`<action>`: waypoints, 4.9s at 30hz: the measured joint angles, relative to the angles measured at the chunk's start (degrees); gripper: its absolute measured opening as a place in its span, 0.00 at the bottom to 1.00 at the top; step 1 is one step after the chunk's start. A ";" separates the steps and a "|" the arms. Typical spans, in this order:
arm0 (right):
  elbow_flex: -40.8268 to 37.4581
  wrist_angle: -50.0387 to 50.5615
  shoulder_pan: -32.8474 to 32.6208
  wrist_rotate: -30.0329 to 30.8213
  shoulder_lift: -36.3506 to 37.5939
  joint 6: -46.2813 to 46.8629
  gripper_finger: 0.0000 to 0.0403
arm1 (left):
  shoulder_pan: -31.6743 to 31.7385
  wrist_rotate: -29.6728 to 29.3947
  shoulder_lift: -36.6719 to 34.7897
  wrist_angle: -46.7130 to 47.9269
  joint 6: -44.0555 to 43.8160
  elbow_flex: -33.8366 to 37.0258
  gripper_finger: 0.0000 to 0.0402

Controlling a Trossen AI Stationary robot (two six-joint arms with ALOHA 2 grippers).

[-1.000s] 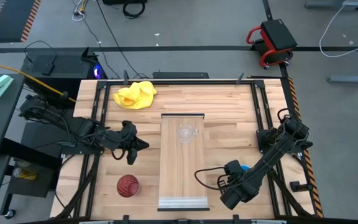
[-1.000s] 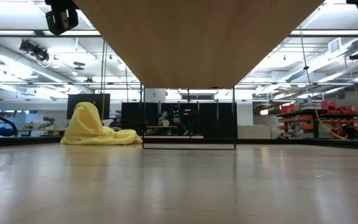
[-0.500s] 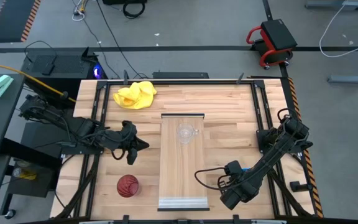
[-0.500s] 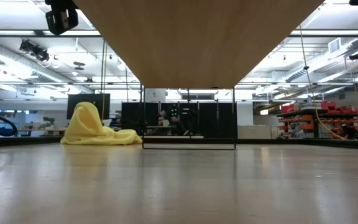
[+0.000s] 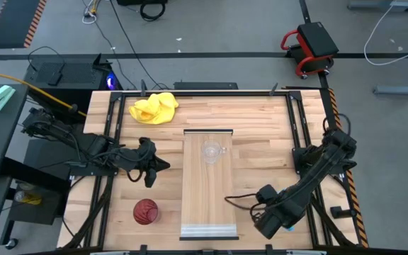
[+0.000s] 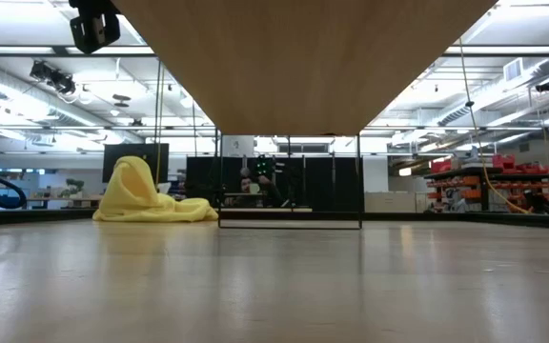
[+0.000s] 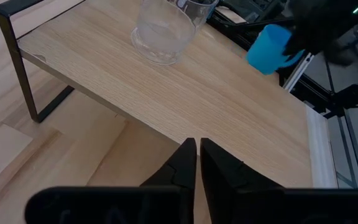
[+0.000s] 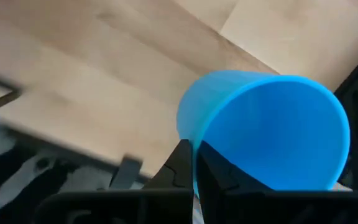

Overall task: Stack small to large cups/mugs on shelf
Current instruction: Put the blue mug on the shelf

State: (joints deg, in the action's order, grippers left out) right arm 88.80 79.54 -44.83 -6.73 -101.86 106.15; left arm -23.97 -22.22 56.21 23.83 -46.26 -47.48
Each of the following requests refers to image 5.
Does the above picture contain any black caster wheel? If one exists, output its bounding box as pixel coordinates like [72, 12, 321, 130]
[4, 237, 19, 251]

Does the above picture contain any dark red ribbed cup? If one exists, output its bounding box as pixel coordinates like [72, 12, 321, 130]
[132, 198, 159, 226]

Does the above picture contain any coiled black cable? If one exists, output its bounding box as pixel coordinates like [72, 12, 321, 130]
[139, 0, 167, 22]

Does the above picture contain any black aluminium table frame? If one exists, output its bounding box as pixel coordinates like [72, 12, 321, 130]
[62, 90, 363, 254]

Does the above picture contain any small black device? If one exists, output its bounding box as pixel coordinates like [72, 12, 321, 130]
[47, 72, 64, 87]

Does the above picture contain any black computer tower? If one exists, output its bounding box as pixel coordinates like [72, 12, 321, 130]
[23, 53, 123, 125]

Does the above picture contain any yellow crumpled cloth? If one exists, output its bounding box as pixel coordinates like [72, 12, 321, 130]
[128, 91, 180, 125]

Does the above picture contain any white cable bundle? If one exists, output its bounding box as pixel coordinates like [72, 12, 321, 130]
[81, 0, 101, 25]

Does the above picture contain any black mat with orange stripes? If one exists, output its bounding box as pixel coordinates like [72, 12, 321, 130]
[0, 0, 48, 50]

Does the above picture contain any wooden shelf board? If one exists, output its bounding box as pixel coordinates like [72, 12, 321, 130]
[179, 129, 239, 242]

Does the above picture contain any long black floor cable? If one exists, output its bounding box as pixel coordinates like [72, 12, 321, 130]
[108, 0, 163, 90]

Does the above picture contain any red and black rolling stool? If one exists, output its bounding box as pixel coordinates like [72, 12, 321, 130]
[280, 21, 340, 80]

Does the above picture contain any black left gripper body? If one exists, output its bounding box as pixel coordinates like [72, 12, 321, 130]
[132, 137, 157, 171]

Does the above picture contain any black power strip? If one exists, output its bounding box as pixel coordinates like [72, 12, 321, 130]
[174, 81, 239, 91]

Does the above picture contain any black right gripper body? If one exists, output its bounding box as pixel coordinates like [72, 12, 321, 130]
[254, 201, 306, 240]

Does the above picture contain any orange black hazard tape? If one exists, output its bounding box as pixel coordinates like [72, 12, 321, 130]
[327, 88, 370, 249]

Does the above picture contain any clear glass mug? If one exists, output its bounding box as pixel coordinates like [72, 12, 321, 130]
[200, 140, 228, 164]

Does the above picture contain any black clamp knob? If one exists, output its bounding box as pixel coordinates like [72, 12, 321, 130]
[329, 205, 357, 220]

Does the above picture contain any grey table foot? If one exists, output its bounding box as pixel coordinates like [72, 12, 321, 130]
[347, 0, 408, 13]
[373, 74, 408, 96]

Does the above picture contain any mint green stapler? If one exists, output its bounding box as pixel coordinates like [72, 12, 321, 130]
[0, 84, 16, 113]

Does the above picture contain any yellow hose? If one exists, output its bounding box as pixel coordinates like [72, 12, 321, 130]
[0, 67, 88, 118]

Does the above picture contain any black cart shelf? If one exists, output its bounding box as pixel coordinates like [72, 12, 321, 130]
[0, 137, 72, 246]

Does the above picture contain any clear bottle with yellow label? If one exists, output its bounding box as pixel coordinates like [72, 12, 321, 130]
[13, 190, 44, 206]

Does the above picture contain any white floor cable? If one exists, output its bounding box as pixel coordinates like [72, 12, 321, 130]
[363, 0, 408, 67]

